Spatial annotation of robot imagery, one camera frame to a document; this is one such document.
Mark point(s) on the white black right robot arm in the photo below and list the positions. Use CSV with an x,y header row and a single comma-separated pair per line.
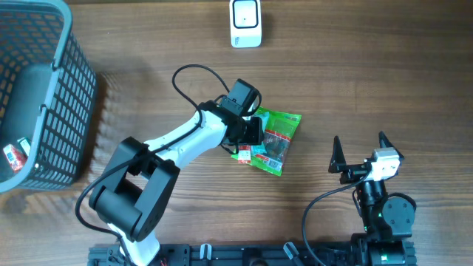
x,y
387,218

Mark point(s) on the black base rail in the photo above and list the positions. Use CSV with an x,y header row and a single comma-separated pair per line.
x,y
330,253

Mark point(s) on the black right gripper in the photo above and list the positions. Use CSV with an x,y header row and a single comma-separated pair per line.
x,y
352,172

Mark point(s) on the grey plastic shopping basket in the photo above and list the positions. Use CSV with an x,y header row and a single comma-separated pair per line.
x,y
48,93

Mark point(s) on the green gummy candy bag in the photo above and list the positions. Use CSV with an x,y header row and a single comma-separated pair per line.
x,y
279,129

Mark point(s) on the dark green small box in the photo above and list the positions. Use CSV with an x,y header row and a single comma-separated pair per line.
x,y
25,145

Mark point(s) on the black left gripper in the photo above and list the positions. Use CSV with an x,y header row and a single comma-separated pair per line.
x,y
257,137

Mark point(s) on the orange small box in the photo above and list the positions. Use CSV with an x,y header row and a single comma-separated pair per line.
x,y
16,159

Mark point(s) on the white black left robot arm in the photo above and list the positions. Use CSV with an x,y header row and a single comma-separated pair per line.
x,y
135,188

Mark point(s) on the white barcode scanner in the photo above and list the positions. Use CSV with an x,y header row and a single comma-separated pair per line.
x,y
245,19

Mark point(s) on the red stick packet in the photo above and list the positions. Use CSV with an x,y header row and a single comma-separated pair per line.
x,y
244,154

